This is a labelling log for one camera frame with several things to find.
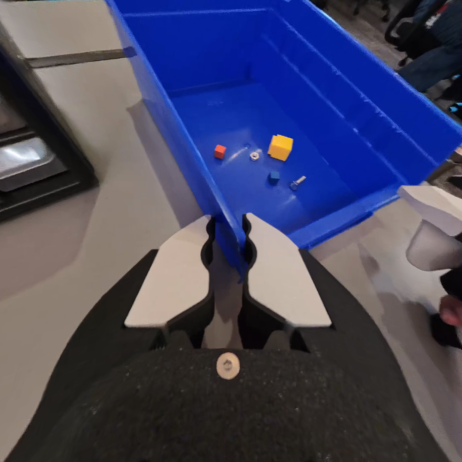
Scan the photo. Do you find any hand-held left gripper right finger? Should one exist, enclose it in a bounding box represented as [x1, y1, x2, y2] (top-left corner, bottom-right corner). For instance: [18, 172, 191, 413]
[240, 212, 333, 330]

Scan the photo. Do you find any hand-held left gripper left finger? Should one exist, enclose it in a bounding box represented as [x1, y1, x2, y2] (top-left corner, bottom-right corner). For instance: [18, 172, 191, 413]
[124, 215, 215, 331]

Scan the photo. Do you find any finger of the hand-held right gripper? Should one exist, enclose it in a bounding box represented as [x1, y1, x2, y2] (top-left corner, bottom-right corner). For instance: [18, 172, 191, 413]
[397, 184, 462, 237]

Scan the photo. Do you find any yellow plastic block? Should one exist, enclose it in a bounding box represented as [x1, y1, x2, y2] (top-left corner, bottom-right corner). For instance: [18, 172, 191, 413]
[268, 134, 294, 162]

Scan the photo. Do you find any black drawer cabinet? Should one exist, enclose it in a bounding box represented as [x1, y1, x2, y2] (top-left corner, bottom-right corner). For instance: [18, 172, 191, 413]
[0, 22, 100, 223]

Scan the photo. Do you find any blue plastic bin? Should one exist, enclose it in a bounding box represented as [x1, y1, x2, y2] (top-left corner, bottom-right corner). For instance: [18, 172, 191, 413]
[105, 0, 462, 286]

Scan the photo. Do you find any set of clear cabinet drawers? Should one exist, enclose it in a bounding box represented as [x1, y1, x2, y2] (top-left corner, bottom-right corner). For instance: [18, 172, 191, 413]
[0, 90, 69, 193]

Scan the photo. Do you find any person's right hand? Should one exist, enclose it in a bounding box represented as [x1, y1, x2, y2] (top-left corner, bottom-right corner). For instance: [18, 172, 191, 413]
[440, 294, 462, 326]

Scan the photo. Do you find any black office chair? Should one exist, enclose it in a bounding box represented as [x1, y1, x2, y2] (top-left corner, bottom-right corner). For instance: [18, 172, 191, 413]
[384, 11, 427, 68]

